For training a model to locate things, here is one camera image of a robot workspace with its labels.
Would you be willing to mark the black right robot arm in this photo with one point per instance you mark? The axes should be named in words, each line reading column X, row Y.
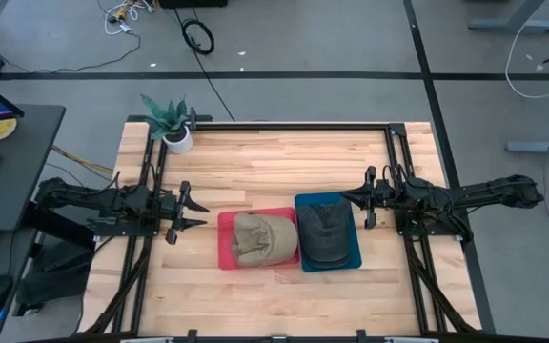
column 474, row 195

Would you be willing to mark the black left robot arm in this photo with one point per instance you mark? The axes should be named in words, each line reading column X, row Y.
column 88, row 199

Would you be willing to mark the blue plastic tray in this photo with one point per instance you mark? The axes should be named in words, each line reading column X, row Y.
column 356, row 248

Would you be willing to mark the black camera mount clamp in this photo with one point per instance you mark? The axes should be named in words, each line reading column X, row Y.
column 192, row 119

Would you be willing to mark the tan cap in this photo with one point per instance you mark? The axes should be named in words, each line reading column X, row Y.
column 265, row 240

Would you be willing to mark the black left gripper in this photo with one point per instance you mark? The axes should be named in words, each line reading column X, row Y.
column 174, row 209

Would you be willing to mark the black box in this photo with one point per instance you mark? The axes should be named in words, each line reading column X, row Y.
column 193, row 3

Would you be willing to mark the black aluminium table frame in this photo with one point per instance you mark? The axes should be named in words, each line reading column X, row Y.
column 397, row 129

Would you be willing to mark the green plant in white pot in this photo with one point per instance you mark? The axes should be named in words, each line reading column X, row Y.
column 178, row 140

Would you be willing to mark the black desk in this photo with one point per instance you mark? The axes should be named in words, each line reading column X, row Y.
column 26, row 167

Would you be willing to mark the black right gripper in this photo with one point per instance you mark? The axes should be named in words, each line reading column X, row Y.
column 381, row 195

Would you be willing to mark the red plastic tray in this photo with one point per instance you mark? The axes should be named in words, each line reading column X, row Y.
column 224, row 216

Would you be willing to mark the grey desk foot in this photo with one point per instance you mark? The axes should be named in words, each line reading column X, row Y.
column 513, row 25
column 532, row 147

